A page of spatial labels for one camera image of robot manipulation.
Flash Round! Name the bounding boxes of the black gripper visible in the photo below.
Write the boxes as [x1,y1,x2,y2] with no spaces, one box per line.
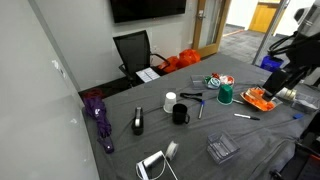
[263,69,294,98]

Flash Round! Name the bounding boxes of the wooden rubber stamp block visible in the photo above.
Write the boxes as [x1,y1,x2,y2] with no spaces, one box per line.
[249,89,264,100]

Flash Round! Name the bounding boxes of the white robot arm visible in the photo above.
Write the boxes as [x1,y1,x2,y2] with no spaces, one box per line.
[262,0,320,101]

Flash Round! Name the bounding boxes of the small blue object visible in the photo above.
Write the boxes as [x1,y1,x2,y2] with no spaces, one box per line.
[293,113,304,119]

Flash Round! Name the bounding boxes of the clear compartment box with tins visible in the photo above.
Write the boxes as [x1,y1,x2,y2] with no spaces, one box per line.
[191,73,235,89]

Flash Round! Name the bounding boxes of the blue recycling bin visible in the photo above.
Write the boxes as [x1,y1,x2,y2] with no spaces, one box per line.
[260,55,284,72]

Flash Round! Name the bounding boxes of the clear box with tape rolls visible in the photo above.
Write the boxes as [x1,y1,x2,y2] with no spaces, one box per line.
[276,87,319,114]

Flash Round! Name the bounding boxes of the black white marker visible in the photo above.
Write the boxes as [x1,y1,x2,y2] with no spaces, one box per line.
[233,113,260,121]

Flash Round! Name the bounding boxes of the orange white round tin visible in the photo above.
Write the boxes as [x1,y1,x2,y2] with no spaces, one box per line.
[220,75,234,86]

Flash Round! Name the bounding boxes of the green plastic cup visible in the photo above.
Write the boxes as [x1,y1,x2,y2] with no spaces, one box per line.
[217,84,233,105]

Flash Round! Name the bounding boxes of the ice breakers mint tin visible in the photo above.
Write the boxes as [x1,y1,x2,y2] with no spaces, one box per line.
[207,78,221,89]

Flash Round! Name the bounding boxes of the grey table cloth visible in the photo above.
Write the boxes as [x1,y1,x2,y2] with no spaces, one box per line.
[85,54,315,180]

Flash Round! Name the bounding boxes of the blue capped marker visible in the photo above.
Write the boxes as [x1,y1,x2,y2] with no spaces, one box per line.
[198,100,205,119]

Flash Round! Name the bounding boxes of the black sunglasses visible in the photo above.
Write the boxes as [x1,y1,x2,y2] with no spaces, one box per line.
[180,93,203,102]

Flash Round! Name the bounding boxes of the empty clear plastic box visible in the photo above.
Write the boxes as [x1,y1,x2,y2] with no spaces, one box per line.
[207,131,240,164]

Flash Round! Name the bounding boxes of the wooden door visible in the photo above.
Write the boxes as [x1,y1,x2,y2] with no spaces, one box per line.
[192,0,231,58]

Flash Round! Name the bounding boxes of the black mug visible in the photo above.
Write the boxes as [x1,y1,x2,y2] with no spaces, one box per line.
[172,103,190,125]

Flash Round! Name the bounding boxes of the orange plastic bag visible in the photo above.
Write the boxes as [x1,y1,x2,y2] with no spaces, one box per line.
[158,49,200,73]

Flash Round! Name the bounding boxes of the white paper cup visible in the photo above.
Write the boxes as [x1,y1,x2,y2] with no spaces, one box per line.
[163,92,176,113]

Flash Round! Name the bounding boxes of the white tape roll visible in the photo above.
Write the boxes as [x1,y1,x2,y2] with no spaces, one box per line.
[165,141,179,160]

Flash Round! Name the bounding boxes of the white papers on chair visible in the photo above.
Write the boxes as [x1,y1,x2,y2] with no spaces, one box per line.
[136,68,160,83]

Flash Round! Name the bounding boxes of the black office chair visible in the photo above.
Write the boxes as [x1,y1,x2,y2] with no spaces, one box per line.
[113,30,171,87]

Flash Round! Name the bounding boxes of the purple folded umbrella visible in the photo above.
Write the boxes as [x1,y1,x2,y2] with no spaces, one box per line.
[82,92,114,154]

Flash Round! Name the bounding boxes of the white charger with cable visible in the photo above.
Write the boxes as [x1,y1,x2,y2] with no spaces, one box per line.
[135,151,178,180]

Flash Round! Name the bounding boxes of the wall mounted black television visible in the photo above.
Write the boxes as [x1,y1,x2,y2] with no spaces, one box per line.
[110,0,187,23]

